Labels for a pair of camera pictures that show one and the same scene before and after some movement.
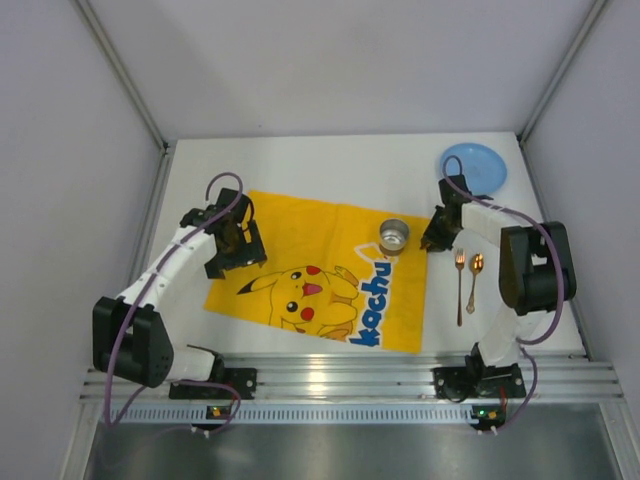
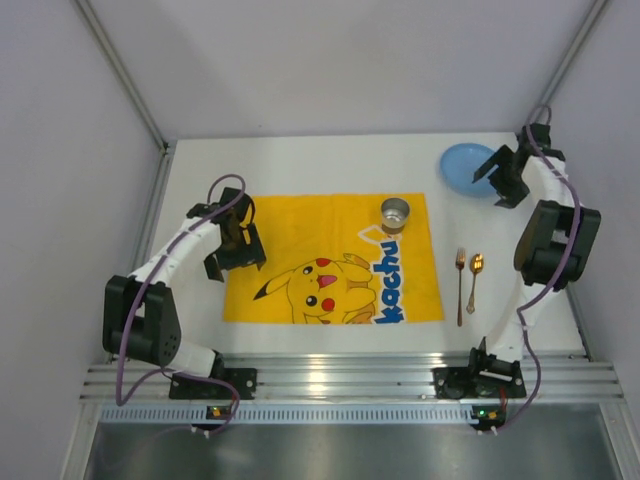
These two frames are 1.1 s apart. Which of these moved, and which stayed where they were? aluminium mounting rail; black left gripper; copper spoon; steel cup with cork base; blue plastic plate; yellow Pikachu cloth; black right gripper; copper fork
Moved: black right gripper; yellow Pikachu cloth; steel cup with cork base
Stayed: aluminium mounting rail; copper spoon; copper fork; black left gripper; blue plastic plate
